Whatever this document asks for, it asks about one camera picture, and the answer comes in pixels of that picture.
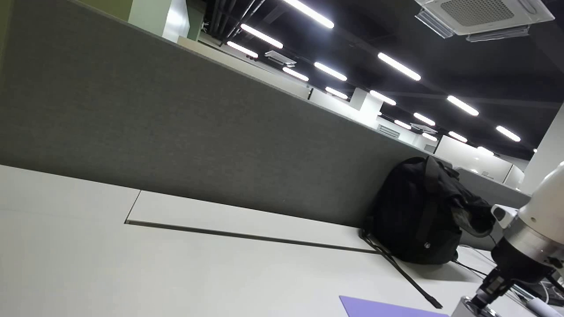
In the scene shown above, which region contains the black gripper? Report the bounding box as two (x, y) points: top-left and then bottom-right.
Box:
(471, 236), (557, 313)

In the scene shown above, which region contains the purple paper mat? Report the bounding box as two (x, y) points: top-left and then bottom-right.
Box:
(339, 294), (451, 317)

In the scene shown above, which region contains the black backpack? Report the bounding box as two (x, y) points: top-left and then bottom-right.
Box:
(369, 153), (497, 266)

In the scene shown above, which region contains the white building column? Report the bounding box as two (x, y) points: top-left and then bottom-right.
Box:
(520, 102), (564, 197)

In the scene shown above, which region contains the long ceiling light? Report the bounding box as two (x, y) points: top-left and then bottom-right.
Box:
(282, 0), (337, 32)
(238, 21), (286, 51)
(367, 88), (398, 107)
(444, 93), (481, 118)
(226, 39), (261, 62)
(494, 123), (524, 144)
(323, 85), (351, 102)
(446, 129), (471, 144)
(280, 65), (310, 85)
(376, 51), (423, 83)
(411, 111), (439, 129)
(312, 60), (349, 83)

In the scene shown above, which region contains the white ceiling air conditioner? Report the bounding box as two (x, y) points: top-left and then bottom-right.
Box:
(413, 0), (557, 44)

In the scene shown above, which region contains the grey fabric partition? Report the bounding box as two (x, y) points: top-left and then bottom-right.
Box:
(0, 0), (430, 227)

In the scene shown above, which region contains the black cable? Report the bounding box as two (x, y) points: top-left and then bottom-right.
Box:
(358, 229), (444, 310)

